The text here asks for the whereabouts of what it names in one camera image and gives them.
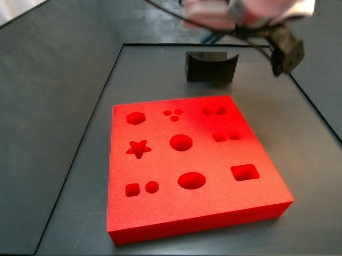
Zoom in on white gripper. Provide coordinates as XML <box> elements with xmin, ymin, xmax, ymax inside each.
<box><xmin>182</xmin><ymin>0</ymin><xmax>236</xmax><ymax>30</ymax></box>

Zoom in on blue double-square peg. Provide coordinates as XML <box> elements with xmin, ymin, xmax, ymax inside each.
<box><xmin>201</xmin><ymin>33</ymin><xmax>225</xmax><ymax>44</ymax></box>

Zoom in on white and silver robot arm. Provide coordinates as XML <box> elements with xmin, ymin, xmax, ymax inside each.
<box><xmin>184</xmin><ymin>0</ymin><xmax>316</xmax><ymax>30</ymax></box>

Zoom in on red foam shape board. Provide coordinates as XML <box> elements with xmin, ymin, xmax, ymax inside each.
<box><xmin>107</xmin><ymin>96</ymin><xmax>294</xmax><ymax>245</ymax></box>

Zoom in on black curved holder stand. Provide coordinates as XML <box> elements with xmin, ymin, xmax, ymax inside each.
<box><xmin>186</xmin><ymin>51</ymin><xmax>240</xmax><ymax>83</ymax></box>

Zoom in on black cable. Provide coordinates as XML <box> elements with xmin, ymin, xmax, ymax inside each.
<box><xmin>145</xmin><ymin>0</ymin><xmax>274</xmax><ymax>61</ymax></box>

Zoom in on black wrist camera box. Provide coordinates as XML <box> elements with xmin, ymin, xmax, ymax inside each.
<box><xmin>268</xmin><ymin>25</ymin><xmax>305</xmax><ymax>76</ymax></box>

